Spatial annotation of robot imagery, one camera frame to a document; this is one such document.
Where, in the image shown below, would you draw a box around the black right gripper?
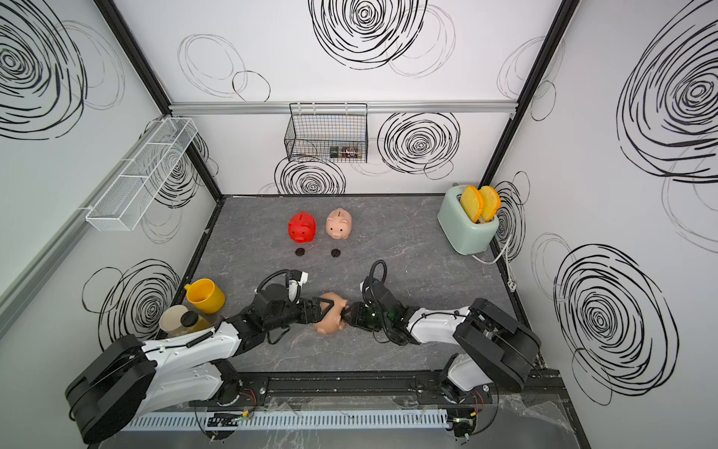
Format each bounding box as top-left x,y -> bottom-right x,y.
338,302 -> 393,333

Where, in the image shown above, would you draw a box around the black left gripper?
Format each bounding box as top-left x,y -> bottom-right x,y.
266,296 -> 335,334

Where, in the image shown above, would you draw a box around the orange-tan piggy bank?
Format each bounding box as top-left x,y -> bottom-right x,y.
314,292 -> 349,336

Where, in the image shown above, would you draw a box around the red piggy bank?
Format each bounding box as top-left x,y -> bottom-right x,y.
288,211 -> 317,244

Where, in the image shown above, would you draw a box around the light pink piggy bank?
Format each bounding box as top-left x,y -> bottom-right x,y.
325,208 -> 353,239

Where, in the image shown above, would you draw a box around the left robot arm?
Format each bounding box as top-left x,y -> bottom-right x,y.
65,284 -> 347,445

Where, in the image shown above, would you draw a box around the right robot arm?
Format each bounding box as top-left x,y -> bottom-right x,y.
341,277 -> 541,393

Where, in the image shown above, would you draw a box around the yellow mug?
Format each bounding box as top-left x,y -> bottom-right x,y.
184,279 -> 225,314

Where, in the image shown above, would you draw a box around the yellow jar with black lid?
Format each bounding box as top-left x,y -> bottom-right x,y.
179,311 -> 212,335

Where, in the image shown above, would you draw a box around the mint green toaster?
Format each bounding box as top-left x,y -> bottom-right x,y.
438,184 -> 499,256

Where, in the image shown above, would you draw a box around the yellow toast slice left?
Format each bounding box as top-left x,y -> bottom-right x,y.
459,185 -> 484,224

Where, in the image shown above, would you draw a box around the yellow toast slice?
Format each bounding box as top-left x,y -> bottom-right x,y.
479,185 -> 501,223
459,185 -> 484,224

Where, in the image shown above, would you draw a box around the yellow toast slice right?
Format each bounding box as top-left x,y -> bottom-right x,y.
479,185 -> 501,223

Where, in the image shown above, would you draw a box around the small items in basket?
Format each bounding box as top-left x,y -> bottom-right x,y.
329,146 -> 363,160

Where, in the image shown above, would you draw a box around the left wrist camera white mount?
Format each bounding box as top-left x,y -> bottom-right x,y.
287,269 -> 309,302

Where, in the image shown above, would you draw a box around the black corrugated left cable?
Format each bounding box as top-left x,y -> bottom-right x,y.
256,268 -> 293,296

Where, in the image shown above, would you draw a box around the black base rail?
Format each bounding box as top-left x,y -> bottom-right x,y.
190,369 -> 568,408

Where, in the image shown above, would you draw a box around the white slotted cable duct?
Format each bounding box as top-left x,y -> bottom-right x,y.
125,410 -> 450,432

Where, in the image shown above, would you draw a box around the white toaster power cable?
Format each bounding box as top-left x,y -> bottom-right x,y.
472,223 -> 517,293

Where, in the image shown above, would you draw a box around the white wire wall shelf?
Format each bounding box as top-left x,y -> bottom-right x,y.
85,117 -> 198,232

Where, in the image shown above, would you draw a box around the black wire wall basket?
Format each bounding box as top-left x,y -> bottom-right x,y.
283,102 -> 369,164

